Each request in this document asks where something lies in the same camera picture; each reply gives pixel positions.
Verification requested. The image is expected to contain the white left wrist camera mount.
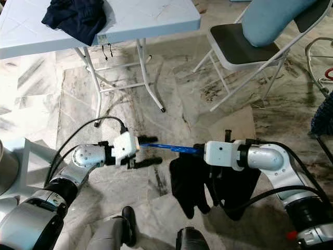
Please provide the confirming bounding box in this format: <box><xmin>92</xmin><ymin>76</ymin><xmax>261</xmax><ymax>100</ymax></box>
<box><xmin>113</xmin><ymin>131</ymin><xmax>140</xmax><ymax>162</ymax></box>

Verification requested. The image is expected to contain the white wire bouncer frame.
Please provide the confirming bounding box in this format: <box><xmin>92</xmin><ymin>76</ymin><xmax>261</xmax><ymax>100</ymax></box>
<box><xmin>305</xmin><ymin>36</ymin><xmax>333</xmax><ymax>98</ymax></box>

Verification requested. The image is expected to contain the white folding chair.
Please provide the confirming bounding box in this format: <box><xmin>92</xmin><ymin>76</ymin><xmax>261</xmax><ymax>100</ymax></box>
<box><xmin>193</xmin><ymin>0</ymin><xmax>333</xmax><ymax>113</ymax></box>

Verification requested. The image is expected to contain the grey robot left leg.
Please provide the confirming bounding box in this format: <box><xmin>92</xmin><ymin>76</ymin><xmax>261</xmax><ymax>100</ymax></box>
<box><xmin>85</xmin><ymin>206</ymin><xmax>137</xmax><ymax>250</ymax></box>

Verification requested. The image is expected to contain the navy blue garment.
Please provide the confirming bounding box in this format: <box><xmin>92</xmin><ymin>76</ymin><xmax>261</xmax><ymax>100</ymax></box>
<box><xmin>41</xmin><ymin>0</ymin><xmax>108</xmax><ymax>46</ymax></box>

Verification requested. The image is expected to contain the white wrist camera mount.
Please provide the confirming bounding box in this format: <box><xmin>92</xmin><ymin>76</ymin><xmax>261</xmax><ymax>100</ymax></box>
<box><xmin>204</xmin><ymin>140</ymin><xmax>241</xmax><ymax>169</ymax></box>
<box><xmin>113</xmin><ymin>131</ymin><xmax>140</xmax><ymax>162</ymax></box>

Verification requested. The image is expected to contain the white folding table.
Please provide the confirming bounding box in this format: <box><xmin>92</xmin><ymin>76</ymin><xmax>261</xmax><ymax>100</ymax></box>
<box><xmin>0</xmin><ymin>0</ymin><xmax>202</xmax><ymax>128</ymax></box>

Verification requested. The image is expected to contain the black garment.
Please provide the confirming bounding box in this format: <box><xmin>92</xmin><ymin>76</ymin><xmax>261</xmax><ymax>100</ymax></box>
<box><xmin>169</xmin><ymin>152</ymin><xmax>262</xmax><ymax>220</ymax></box>

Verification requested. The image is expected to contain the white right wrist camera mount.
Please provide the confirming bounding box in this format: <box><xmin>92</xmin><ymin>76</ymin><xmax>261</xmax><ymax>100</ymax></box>
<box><xmin>204</xmin><ymin>140</ymin><xmax>241</xmax><ymax>169</ymax></box>

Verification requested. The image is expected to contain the pale blue pillow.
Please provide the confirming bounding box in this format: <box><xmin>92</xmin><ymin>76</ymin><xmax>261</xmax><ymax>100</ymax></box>
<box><xmin>241</xmin><ymin>0</ymin><xmax>319</xmax><ymax>48</ymax></box>

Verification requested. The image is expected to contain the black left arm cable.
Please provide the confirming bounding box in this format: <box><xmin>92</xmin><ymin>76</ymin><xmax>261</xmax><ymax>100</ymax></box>
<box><xmin>53</xmin><ymin>146</ymin><xmax>81</xmax><ymax>183</ymax></box>
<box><xmin>48</xmin><ymin>116</ymin><xmax>130</xmax><ymax>185</ymax></box>

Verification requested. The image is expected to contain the blue plastic hanger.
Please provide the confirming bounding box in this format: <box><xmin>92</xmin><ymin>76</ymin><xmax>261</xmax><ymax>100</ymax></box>
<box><xmin>139</xmin><ymin>143</ymin><xmax>204</xmax><ymax>156</ymax></box>

